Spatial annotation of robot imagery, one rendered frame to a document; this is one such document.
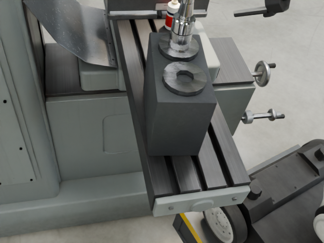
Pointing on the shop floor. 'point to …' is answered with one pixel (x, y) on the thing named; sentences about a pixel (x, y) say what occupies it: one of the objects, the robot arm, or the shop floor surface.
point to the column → (24, 110)
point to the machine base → (79, 205)
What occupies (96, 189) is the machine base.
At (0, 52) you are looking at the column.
